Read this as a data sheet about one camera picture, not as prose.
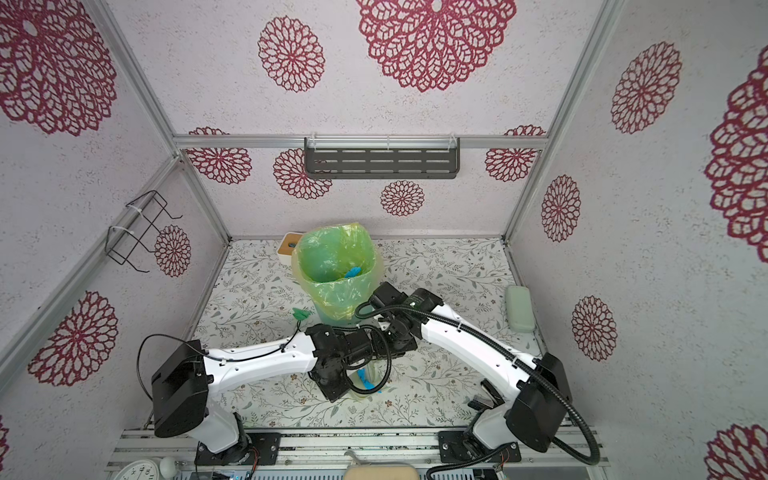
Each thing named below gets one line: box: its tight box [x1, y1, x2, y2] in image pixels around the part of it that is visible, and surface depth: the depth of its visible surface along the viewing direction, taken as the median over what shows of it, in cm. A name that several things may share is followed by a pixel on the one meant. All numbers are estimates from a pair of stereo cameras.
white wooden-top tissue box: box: [276, 231, 303, 266], surface depth 115 cm
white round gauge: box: [114, 460, 159, 480], surface depth 69 cm
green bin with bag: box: [291, 223, 385, 325], surface depth 87 cm
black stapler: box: [467, 378, 505, 411], surface depth 83 cm
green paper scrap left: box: [292, 307, 311, 321], surface depth 100 cm
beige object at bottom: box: [344, 463, 420, 480], surface depth 70 cm
